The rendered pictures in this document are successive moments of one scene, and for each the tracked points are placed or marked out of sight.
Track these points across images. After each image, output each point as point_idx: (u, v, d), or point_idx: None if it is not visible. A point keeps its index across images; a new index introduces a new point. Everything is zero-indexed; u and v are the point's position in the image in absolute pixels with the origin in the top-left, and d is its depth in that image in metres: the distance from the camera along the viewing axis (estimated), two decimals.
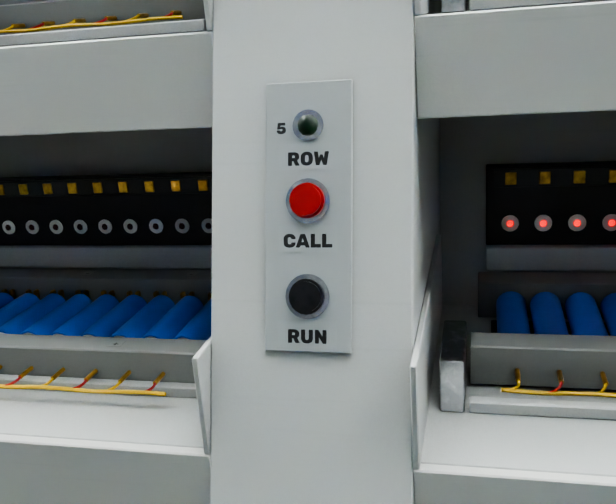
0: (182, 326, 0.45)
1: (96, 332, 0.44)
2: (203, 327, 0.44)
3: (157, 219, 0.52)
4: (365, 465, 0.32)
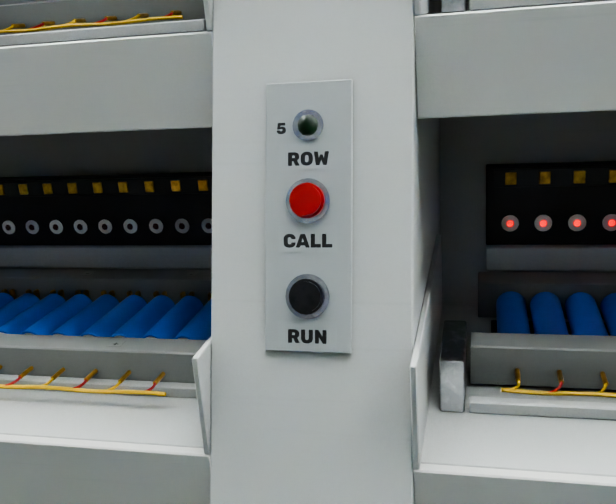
0: (182, 326, 0.45)
1: (96, 332, 0.44)
2: (203, 327, 0.44)
3: (157, 219, 0.52)
4: (365, 465, 0.32)
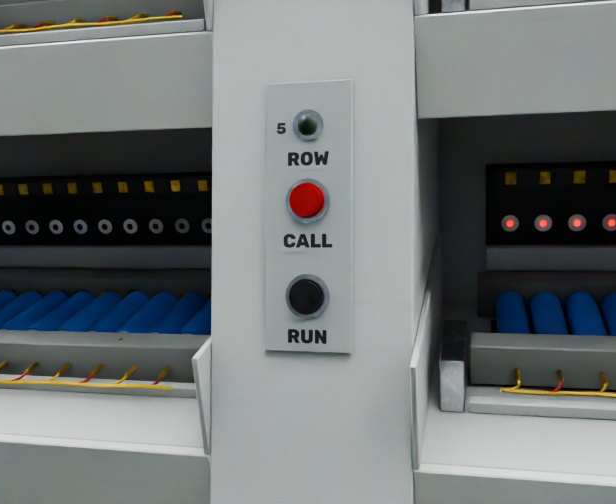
0: (185, 322, 0.46)
1: (100, 328, 0.44)
2: (206, 323, 0.44)
3: (157, 219, 0.52)
4: (365, 465, 0.32)
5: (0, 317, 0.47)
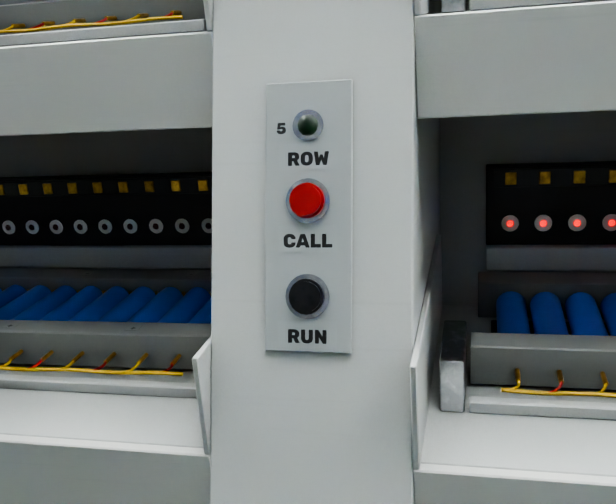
0: (191, 316, 0.46)
1: (108, 321, 0.45)
2: None
3: (157, 219, 0.52)
4: (365, 465, 0.32)
5: (10, 310, 0.48)
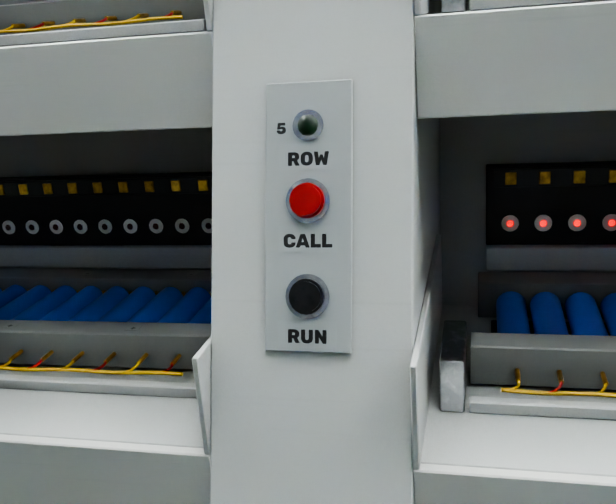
0: (191, 316, 0.46)
1: (108, 321, 0.45)
2: None
3: (157, 219, 0.52)
4: (365, 465, 0.32)
5: (10, 310, 0.48)
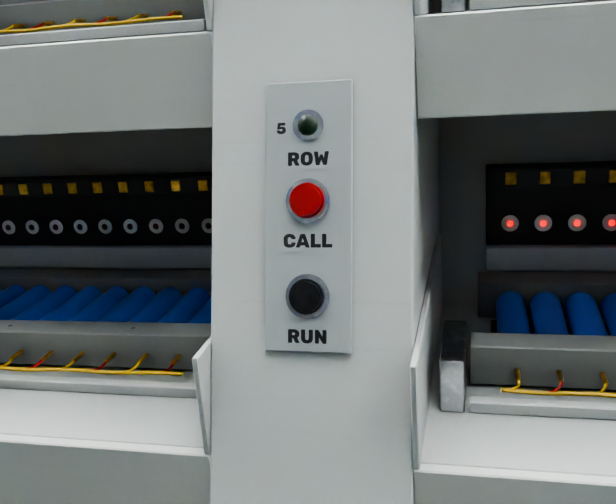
0: (191, 316, 0.46)
1: (108, 321, 0.45)
2: None
3: (157, 219, 0.52)
4: (365, 465, 0.32)
5: (10, 310, 0.48)
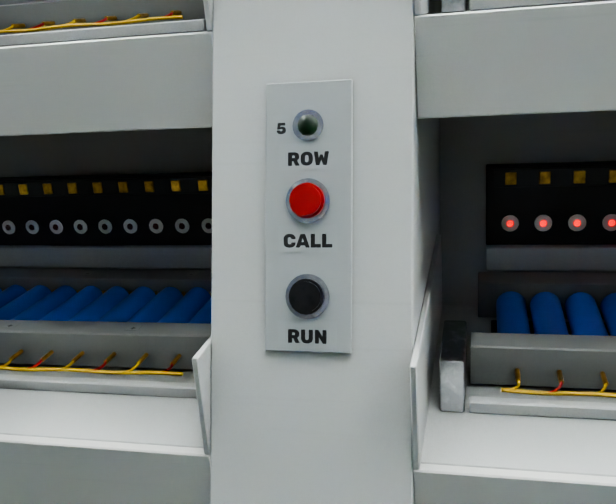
0: (191, 316, 0.46)
1: (108, 321, 0.45)
2: None
3: (157, 219, 0.52)
4: (365, 465, 0.32)
5: (10, 310, 0.48)
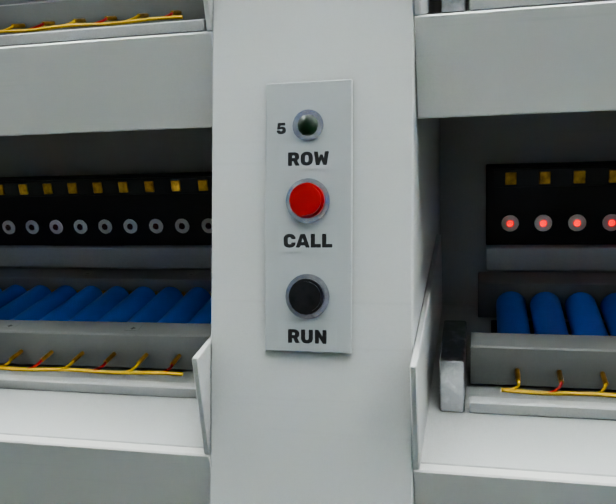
0: (191, 316, 0.46)
1: (108, 321, 0.45)
2: None
3: (157, 219, 0.52)
4: (365, 465, 0.32)
5: (10, 310, 0.48)
